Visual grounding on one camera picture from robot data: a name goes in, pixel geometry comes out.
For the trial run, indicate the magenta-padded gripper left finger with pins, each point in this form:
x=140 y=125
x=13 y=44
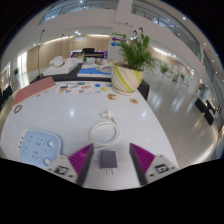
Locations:
x=81 y=159

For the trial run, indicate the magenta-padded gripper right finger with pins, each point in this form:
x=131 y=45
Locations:
x=144 y=159

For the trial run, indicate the grey-purple charger block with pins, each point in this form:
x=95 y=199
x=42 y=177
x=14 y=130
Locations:
x=108 y=159

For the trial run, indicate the light blue power strip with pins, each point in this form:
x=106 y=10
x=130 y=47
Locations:
x=38 y=146

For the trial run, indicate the small round tan disc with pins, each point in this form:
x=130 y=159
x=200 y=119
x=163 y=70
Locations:
x=134 y=100

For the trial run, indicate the small brown biscuit-shaped piece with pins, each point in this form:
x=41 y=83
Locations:
x=111 y=96

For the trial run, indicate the black chair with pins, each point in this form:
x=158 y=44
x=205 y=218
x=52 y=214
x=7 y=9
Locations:
x=143 y=89

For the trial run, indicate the group of black seats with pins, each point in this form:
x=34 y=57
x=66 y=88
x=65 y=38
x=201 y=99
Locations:
x=205 y=108

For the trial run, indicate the potted plant in striped pot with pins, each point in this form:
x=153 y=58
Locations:
x=125 y=80

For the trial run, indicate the black low platform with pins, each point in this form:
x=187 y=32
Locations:
x=70 y=77

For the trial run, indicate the pink flat board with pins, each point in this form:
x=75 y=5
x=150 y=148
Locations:
x=33 y=90

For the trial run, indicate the blue mat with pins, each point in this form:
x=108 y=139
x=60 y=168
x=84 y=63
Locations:
x=93 y=72

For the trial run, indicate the white sculpture model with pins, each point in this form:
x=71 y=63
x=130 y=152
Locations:
x=60 y=66

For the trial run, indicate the black draped tables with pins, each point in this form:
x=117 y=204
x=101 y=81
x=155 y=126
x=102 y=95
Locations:
x=5 y=95

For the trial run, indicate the black piano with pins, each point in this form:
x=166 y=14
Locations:
x=89 y=51

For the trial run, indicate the small green potted plant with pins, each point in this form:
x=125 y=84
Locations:
x=16 y=71

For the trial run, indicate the colourful arrow direction signs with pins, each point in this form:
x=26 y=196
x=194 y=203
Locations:
x=118 y=39

